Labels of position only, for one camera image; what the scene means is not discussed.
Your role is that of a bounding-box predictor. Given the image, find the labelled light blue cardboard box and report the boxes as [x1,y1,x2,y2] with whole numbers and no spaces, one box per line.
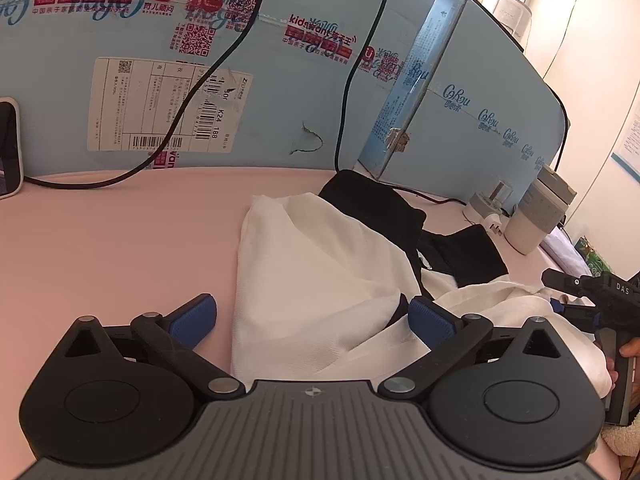
[0,0,444,181]

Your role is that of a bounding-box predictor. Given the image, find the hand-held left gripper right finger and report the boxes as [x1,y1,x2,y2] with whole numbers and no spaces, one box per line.
[378,296,561,404]

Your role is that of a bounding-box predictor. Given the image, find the white tumbler grey sleeve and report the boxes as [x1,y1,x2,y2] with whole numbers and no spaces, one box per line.
[504,165,577,256]

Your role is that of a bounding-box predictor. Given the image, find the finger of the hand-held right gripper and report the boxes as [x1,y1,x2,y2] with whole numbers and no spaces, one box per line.
[542,267,596,301]
[550,299,601,331]

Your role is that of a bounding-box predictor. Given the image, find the white air conditioner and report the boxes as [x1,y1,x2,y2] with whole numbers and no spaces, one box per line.
[492,0,534,54]

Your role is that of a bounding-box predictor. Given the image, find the green package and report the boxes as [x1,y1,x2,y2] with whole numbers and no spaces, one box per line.
[572,235,611,276]

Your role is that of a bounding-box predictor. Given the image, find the thin black cable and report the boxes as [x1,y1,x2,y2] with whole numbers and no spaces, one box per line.
[552,95,571,176]

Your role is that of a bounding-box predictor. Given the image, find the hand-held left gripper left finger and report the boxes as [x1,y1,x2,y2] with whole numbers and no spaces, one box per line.
[62,294,246,404]

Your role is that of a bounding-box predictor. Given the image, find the blue bordered wall poster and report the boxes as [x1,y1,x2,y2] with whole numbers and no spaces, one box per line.
[610,115,640,184]

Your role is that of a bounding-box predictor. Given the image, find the white polo shirt black collar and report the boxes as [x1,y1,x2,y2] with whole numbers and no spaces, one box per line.
[231,170,614,396]

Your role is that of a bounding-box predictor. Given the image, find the white smartphone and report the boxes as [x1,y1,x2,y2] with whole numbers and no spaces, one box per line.
[0,97,25,200]

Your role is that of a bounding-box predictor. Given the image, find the person's right hand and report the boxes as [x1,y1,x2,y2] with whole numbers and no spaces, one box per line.
[605,337,640,385]

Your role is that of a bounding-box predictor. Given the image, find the white plug adapter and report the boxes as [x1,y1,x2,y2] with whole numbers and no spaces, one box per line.
[462,180,516,236]

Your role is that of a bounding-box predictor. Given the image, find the plain light blue cardboard box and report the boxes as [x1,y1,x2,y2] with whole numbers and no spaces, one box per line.
[357,0,569,211]

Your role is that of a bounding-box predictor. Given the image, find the person's right forearm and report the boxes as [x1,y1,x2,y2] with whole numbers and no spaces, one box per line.
[600,417,640,461]

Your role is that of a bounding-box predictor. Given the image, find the white soft package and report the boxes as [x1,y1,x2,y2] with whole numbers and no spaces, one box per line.
[542,230,596,279]

